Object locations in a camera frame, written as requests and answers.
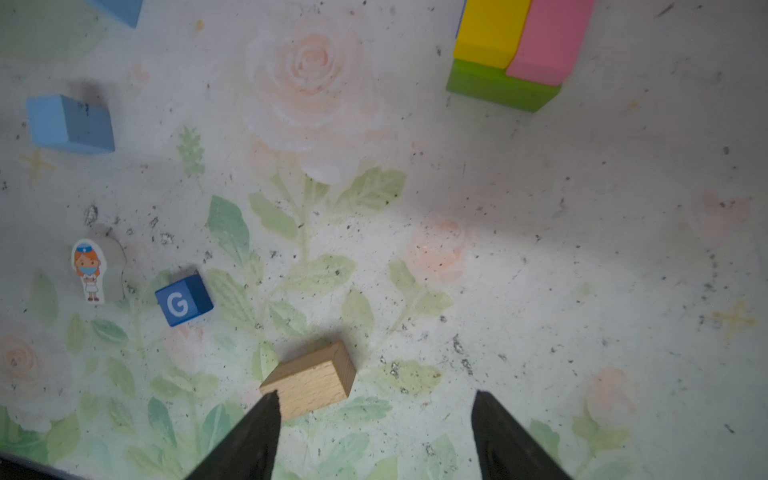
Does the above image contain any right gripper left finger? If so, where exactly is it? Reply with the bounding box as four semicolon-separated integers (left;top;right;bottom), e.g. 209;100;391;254
187;392;282;480

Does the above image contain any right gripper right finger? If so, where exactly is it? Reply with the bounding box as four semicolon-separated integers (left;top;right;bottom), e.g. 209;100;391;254
471;390;571;480

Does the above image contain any natural wood rectangular block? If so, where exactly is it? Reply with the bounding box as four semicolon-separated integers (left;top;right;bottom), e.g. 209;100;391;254
259;341;357;421

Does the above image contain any green rectangular block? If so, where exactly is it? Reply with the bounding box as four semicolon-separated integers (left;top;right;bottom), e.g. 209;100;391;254
446;60;561;112

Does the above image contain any light blue cube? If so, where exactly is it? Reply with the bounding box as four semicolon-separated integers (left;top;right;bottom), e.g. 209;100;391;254
88;0;143;29
26;95;115;155

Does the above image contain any yellow rectangular block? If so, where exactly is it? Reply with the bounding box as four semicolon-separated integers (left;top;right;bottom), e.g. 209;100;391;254
453;0;532;69

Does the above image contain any pink rectangular block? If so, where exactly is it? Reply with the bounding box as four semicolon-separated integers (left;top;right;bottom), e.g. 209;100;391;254
506;0;595;87

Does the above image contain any blue letter G cube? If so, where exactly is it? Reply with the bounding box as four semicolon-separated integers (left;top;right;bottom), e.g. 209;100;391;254
154;273;214;327

